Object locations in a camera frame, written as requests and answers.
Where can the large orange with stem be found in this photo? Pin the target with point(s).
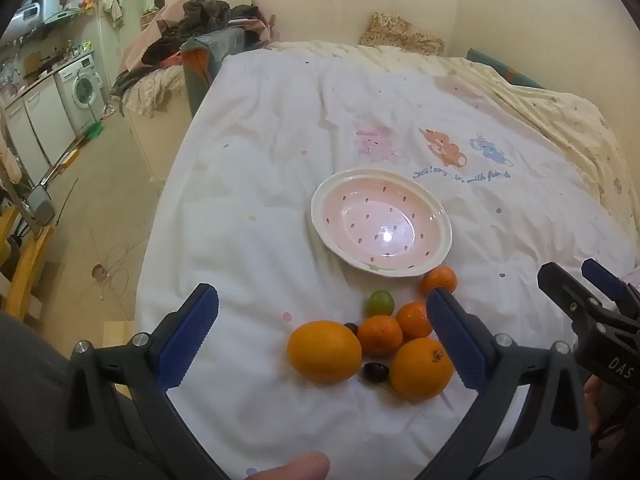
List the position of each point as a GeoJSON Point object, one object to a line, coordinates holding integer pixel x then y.
{"type": "Point", "coordinates": [421, 367]}

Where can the white kitchen cabinets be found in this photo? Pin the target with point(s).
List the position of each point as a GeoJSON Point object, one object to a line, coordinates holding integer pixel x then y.
{"type": "Point", "coordinates": [35, 120]}

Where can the yellow wooden chair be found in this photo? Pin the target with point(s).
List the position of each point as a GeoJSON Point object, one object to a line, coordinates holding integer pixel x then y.
{"type": "Point", "coordinates": [27, 270]}

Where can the green dustpan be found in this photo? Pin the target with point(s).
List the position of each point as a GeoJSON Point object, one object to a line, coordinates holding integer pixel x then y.
{"type": "Point", "coordinates": [92, 131]}

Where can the white washing machine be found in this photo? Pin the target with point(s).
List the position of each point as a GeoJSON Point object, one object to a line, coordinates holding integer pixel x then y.
{"type": "Point", "coordinates": [80, 90]}

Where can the green grape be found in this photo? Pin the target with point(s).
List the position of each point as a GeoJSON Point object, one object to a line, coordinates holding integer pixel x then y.
{"type": "Point", "coordinates": [381, 303]}

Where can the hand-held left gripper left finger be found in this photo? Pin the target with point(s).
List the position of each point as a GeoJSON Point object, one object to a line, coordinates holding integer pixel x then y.
{"type": "Point", "coordinates": [190, 345]}

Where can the hanging beige towel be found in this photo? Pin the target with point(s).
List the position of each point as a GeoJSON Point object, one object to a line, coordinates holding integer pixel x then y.
{"type": "Point", "coordinates": [114, 11]}

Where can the dark grape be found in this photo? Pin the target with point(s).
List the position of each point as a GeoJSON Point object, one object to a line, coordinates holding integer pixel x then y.
{"type": "Point", "coordinates": [351, 328]}

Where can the pink seed-print bowl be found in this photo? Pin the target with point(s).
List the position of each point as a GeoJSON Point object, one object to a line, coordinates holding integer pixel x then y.
{"type": "Point", "coordinates": [370, 220]}

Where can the teal pillow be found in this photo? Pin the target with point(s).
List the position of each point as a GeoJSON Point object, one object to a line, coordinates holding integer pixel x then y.
{"type": "Point", "coordinates": [500, 72]}

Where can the small mandarin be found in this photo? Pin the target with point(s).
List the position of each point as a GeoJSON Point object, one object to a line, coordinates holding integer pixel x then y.
{"type": "Point", "coordinates": [414, 319]}
{"type": "Point", "coordinates": [380, 335]}
{"type": "Point", "coordinates": [439, 280]}

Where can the person's right hand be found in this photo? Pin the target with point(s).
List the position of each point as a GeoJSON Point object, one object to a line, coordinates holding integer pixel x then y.
{"type": "Point", "coordinates": [593, 402]}

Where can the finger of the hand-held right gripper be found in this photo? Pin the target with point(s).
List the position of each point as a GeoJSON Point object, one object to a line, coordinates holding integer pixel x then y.
{"type": "Point", "coordinates": [565, 287]}
{"type": "Point", "coordinates": [605, 277]}

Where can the person's left hand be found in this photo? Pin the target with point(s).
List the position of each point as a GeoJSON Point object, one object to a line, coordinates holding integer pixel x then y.
{"type": "Point", "coordinates": [295, 467]}

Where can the floral bed sheet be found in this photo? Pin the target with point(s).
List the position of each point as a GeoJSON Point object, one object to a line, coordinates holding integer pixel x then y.
{"type": "Point", "coordinates": [150, 90]}

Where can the pile of dark clothes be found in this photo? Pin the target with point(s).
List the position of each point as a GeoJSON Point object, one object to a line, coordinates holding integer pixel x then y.
{"type": "Point", "coordinates": [205, 17]}

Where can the floral pillow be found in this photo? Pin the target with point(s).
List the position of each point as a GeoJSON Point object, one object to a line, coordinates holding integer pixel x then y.
{"type": "Point", "coordinates": [400, 35]}

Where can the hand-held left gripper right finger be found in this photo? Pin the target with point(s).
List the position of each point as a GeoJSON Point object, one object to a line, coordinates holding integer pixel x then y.
{"type": "Point", "coordinates": [457, 345]}

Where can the white animal-print blanket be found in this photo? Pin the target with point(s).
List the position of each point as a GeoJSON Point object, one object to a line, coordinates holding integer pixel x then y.
{"type": "Point", "coordinates": [250, 185]}

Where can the large oval orange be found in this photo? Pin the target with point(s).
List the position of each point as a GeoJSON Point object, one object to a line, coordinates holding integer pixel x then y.
{"type": "Point", "coordinates": [325, 352]}

